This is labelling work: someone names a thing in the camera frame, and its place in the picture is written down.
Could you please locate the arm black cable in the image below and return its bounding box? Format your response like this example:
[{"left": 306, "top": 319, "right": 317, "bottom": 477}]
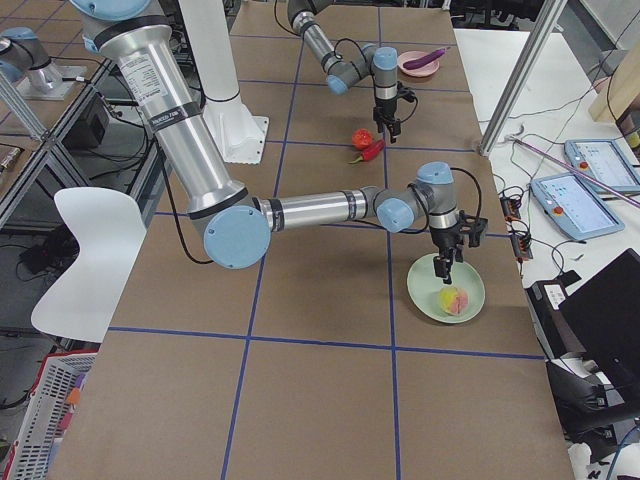
[
  {"left": 452, "top": 167, "right": 484, "bottom": 221},
  {"left": 273, "top": 0, "right": 419, "bottom": 126}
]

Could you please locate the aluminium frame post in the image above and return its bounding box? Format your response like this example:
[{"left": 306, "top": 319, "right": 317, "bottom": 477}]
[{"left": 479, "top": 0, "right": 567, "bottom": 157}]

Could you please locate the white camera pole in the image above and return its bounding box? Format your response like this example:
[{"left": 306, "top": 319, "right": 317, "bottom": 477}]
[{"left": 178, "top": 0, "right": 240, "bottom": 103}]

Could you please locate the peach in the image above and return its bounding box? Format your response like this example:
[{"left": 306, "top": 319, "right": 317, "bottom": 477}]
[{"left": 437, "top": 285, "right": 469, "bottom": 316}]

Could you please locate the near teach pendant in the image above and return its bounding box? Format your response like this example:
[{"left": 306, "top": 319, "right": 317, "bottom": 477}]
[{"left": 530, "top": 173, "right": 625, "bottom": 241}]

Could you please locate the purple eggplant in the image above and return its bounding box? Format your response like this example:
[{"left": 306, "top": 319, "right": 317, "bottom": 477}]
[{"left": 402, "top": 48, "right": 447, "bottom": 70}]

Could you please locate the white plastic basket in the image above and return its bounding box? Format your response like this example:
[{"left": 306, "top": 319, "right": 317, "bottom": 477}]
[{"left": 2, "top": 350, "right": 97, "bottom": 479}]

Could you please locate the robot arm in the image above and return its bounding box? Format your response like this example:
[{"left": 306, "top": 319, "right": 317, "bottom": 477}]
[
  {"left": 287, "top": 0, "right": 403, "bottom": 143},
  {"left": 75, "top": 1, "right": 466, "bottom": 281}
]

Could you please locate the far teach pendant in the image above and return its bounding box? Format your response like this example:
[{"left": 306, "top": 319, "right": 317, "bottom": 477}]
[{"left": 564, "top": 139, "right": 639, "bottom": 193}]

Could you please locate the white chair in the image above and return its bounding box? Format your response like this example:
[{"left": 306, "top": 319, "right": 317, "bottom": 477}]
[{"left": 31, "top": 187, "right": 146, "bottom": 343}]

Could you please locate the teach pendant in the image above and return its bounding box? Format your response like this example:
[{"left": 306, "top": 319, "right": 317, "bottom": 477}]
[
  {"left": 530, "top": 173, "right": 625, "bottom": 241},
  {"left": 564, "top": 139, "right": 639, "bottom": 193}
]

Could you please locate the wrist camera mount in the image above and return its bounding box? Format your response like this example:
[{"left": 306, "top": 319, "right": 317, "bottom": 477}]
[
  {"left": 396, "top": 81, "right": 417, "bottom": 103},
  {"left": 457, "top": 210, "right": 489, "bottom": 248}
]

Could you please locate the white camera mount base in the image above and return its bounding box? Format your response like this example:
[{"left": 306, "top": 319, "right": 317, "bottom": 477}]
[{"left": 203, "top": 98, "right": 269, "bottom": 164}]

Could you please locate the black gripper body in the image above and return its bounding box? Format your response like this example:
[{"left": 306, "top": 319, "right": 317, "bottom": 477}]
[
  {"left": 373, "top": 98, "right": 399, "bottom": 129},
  {"left": 430, "top": 226, "right": 463, "bottom": 262}
]

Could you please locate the red pomegranate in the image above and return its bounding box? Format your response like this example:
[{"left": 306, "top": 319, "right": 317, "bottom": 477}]
[{"left": 351, "top": 128, "right": 375, "bottom": 151}]

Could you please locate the pink plate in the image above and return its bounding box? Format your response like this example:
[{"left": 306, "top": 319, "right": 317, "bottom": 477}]
[{"left": 397, "top": 51, "right": 441, "bottom": 78}]

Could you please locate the red chili pepper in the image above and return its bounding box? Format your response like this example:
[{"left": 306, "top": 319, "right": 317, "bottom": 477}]
[{"left": 350, "top": 139, "right": 386, "bottom": 164}]

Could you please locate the green plate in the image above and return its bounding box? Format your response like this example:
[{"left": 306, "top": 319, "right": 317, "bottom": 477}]
[{"left": 407, "top": 254, "right": 486, "bottom": 324}]

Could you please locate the black monitor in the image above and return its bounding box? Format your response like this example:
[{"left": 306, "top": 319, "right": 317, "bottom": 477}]
[{"left": 560, "top": 248, "right": 639, "bottom": 386}]

